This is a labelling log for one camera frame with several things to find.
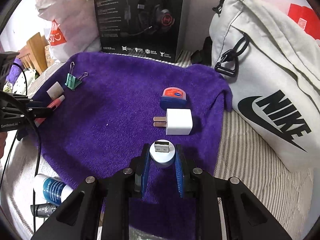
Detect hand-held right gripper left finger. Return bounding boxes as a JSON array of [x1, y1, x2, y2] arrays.
[[31, 144, 150, 240]]

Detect blue lip balm jar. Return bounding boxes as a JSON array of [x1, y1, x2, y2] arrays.
[[160, 87, 187, 109]]

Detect round white usb adapter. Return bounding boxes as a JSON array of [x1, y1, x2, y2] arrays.
[[149, 139, 175, 168]]

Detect purple towel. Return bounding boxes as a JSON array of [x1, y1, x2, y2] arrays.
[[17, 51, 233, 240]]

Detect pink lip gloss tube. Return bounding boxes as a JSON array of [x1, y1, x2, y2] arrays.
[[34, 95, 65, 128]]

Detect white dotted cloth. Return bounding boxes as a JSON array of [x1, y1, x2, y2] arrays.
[[5, 70, 38, 95]]

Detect green binder clip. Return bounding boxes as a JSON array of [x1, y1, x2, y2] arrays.
[[64, 62, 89, 91]]

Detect black and gold tube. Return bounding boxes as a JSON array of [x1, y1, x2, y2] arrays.
[[30, 203, 57, 217]]

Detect white plastic shopping bag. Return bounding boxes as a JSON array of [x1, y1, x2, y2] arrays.
[[32, 0, 100, 63]]

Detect purple plush toy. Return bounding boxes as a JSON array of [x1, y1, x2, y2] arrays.
[[5, 57, 25, 85]]

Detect light wooden stand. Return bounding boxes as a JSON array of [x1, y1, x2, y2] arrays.
[[19, 32, 48, 72]]

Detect red paper bag white handles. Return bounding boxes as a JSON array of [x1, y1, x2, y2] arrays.
[[287, 3, 320, 45]]

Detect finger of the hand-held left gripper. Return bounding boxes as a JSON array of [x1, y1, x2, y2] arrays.
[[11, 93, 50, 108], [0, 106, 56, 121]]

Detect white charger plug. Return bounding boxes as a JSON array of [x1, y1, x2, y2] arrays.
[[153, 108, 193, 136]]

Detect black headphone box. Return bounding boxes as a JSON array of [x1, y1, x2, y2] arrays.
[[93, 0, 186, 63]]

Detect patterned cardboard box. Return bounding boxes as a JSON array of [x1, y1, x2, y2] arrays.
[[44, 44, 54, 67]]

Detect grey waist bag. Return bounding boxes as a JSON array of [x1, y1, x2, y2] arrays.
[[191, 0, 320, 173]]

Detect white tube blue label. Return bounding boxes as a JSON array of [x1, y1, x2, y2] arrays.
[[34, 174, 74, 207]]

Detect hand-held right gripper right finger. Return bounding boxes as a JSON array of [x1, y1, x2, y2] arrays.
[[175, 144, 293, 240]]

